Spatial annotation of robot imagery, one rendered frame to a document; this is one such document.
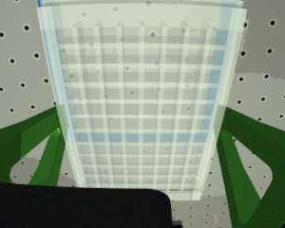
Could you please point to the grey perforated base plate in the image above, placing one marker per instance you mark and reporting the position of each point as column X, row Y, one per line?
column 257, row 91

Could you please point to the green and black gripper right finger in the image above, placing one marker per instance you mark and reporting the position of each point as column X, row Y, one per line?
column 266, row 142

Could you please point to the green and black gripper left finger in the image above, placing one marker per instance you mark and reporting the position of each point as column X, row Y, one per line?
column 18, row 139

